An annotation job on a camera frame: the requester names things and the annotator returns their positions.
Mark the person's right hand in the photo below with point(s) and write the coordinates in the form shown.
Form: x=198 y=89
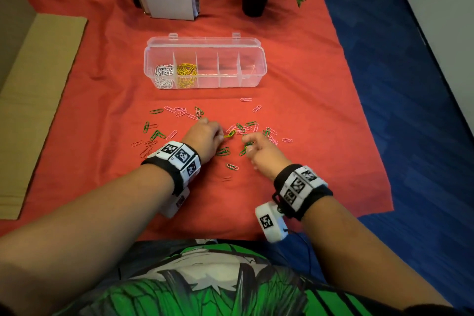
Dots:
x=268 y=158

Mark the person's left hand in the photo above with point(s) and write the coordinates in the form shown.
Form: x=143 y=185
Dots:
x=203 y=140

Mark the colored paper clips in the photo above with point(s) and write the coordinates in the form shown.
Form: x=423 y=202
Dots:
x=174 y=134

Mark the pile of yellow paper clips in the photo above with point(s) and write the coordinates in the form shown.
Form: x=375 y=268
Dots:
x=187 y=75

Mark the pile of white paper clips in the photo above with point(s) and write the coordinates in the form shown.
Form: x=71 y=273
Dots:
x=164 y=77

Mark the clear plastic compartment box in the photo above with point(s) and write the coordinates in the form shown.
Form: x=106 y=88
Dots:
x=229 y=67

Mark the person's right forearm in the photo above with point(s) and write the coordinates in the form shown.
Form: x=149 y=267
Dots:
x=363 y=252

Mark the person's left forearm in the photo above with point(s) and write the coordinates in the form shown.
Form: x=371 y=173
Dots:
x=81 y=238

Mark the large brown cardboard box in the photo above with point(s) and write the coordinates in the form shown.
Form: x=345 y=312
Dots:
x=33 y=104

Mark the black white marker wristband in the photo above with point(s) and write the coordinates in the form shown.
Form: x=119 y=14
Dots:
x=176 y=160
x=301 y=190

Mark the red tablecloth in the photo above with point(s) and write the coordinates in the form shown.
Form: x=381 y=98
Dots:
x=314 y=123

